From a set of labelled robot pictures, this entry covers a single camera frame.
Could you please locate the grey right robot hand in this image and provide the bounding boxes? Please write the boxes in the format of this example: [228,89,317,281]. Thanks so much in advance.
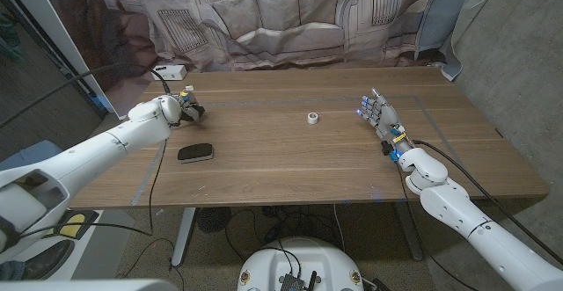
[355,86,418,159]

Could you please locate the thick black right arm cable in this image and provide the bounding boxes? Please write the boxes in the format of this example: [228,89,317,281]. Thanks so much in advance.
[412,138,563,266]

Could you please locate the grey table leg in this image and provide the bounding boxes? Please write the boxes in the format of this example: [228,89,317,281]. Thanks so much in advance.
[393,201,424,262]

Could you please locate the black whiteboard eraser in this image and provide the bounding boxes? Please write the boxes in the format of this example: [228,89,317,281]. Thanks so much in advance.
[177,142,215,164]

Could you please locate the blue plastic bin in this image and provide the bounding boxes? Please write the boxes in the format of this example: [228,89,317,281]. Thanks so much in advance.
[0,140,67,173]

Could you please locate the tangled black floor cables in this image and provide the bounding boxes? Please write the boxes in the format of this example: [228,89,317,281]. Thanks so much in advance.
[261,205,348,251]

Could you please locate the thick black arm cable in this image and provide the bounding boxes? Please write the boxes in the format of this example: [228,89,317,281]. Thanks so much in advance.
[0,62,172,129]
[412,138,563,266]

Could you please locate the white power strip box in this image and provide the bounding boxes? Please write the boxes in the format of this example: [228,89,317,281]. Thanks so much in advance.
[150,64,187,82]

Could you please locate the dark leather shoe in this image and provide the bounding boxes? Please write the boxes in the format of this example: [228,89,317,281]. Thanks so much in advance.
[17,239,76,281]

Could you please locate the blue jeans leg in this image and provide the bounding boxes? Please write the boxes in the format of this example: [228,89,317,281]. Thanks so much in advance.
[0,259,27,281]

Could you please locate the black round floor fan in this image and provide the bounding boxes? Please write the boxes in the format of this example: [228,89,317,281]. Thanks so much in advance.
[196,207,233,234]

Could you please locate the white door frame post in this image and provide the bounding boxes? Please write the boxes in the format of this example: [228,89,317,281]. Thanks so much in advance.
[0,0,128,120]

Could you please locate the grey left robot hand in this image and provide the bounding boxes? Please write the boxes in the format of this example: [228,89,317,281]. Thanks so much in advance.
[175,84,207,126]

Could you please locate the yellow black foot pedal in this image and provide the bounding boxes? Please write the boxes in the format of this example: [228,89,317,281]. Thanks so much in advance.
[52,209,100,241]

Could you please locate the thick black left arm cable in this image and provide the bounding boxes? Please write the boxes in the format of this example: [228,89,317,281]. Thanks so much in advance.
[0,62,172,129]

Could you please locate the white table leg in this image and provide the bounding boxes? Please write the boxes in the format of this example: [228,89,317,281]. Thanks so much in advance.
[171,207,197,267]

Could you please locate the printed sofa backdrop cloth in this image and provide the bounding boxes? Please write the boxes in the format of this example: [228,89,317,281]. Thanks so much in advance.
[33,0,507,119]

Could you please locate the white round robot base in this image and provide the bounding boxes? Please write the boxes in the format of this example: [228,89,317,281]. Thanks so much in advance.
[237,236,365,291]

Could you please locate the small black electronics module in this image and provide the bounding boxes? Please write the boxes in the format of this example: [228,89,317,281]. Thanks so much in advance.
[279,272,318,291]

